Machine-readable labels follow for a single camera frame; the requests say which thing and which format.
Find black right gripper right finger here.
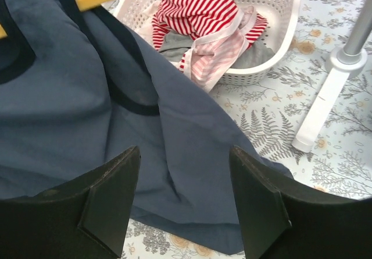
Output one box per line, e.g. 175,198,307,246
229,147,371,258

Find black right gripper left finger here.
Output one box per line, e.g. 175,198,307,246
1,147,141,258

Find navy blue tank top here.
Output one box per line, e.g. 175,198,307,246
1,0,291,254

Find floral table mat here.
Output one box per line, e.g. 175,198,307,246
104,0,371,258

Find silver clothes rack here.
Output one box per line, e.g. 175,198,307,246
292,0,371,153

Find grey garment in basket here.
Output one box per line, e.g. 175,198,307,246
158,32,275,69

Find white oval laundry basket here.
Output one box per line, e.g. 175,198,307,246
112,0,301,86

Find red white striped garment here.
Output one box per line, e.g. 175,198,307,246
152,0,268,92

